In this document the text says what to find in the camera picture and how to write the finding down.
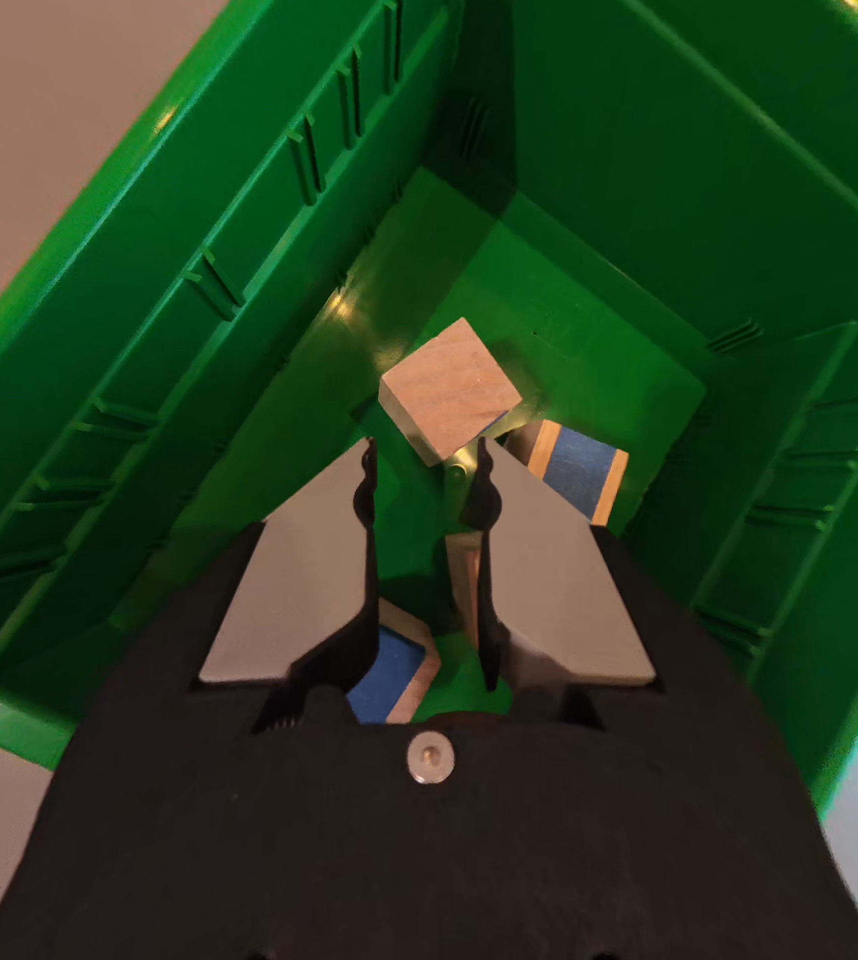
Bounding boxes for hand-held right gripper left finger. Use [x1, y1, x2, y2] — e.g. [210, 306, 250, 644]
[198, 437, 383, 695]

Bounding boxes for wooden cube with blue stripe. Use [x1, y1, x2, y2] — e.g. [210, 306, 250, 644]
[505, 418, 630, 528]
[378, 316, 525, 468]
[444, 531, 484, 650]
[345, 597, 443, 726]

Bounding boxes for green plastic bin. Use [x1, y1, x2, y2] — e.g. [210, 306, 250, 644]
[0, 0, 858, 826]

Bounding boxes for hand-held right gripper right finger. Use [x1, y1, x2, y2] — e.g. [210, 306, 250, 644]
[459, 437, 658, 693]

